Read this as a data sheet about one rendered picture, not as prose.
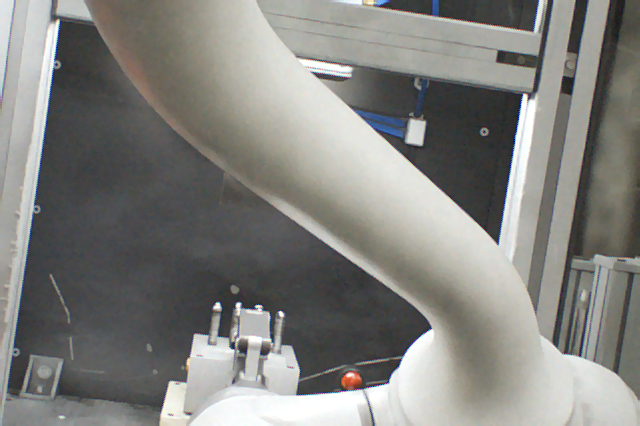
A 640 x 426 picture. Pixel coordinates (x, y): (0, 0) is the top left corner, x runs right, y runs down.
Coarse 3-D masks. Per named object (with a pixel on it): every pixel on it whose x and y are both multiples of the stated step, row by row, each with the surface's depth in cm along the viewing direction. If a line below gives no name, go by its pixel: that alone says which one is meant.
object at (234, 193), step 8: (224, 176) 109; (224, 184) 109; (232, 184) 109; (240, 184) 109; (224, 192) 109; (232, 192) 109; (240, 192) 109; (248, 192) 109; (224, 200) 109; (232, 200) 109; (240, 200) 109; (248, 200) 109; (256, 200) 109; (264, 200) 109; (256, 208) 109; (264, 208) 110; (272, 208) 110
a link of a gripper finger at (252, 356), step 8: (248, 344) 91; (256, 344) 91; (240, 352) 92; (248, 352) 91; (256, 352) 91; (248, 360) 91; (256, 360) 91; (248, 368) 91; (256, 368) 91; (248, 376) 91; (256, 376) 91
